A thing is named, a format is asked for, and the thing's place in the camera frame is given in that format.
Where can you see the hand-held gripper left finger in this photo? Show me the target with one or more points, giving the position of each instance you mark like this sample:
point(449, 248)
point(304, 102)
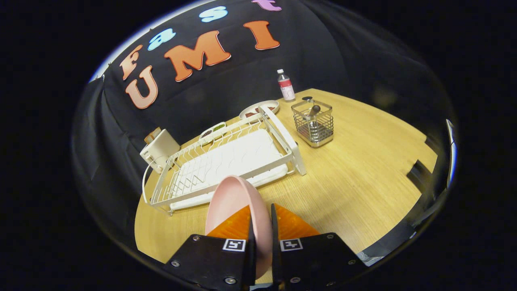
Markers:
point(250, 258)

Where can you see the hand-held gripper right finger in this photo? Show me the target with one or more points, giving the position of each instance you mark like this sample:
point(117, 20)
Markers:
point(275, 258)

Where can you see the pink plate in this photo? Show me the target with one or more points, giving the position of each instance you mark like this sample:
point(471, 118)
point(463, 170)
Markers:
point(234, 198)

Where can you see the small white sauce dish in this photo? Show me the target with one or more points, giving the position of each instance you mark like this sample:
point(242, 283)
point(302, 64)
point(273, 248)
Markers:
point(213, 129)

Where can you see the white plate with meat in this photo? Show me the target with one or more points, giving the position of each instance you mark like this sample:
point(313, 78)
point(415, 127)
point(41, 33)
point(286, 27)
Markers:
point(270, 106)

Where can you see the white drain tray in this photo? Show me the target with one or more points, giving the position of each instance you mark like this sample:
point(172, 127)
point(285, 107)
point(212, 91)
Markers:
point(242, 153)

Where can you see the white toaster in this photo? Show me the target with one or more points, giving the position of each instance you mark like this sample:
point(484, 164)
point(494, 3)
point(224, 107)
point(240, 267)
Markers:
point(159, 147)

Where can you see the red meat slice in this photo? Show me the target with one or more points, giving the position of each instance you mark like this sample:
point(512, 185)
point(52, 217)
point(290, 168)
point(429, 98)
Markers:
point(250, 114)
point(259, 109)

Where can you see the brown toast slice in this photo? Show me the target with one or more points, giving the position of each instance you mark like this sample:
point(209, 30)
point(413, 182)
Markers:
point(156, 132)
point(150, 138)

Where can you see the clear bottle with red label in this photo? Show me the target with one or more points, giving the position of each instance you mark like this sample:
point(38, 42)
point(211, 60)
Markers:
point(286, 87)

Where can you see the black backdrop cloth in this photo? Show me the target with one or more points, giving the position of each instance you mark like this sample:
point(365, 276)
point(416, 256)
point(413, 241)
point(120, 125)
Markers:
point(242, 81)

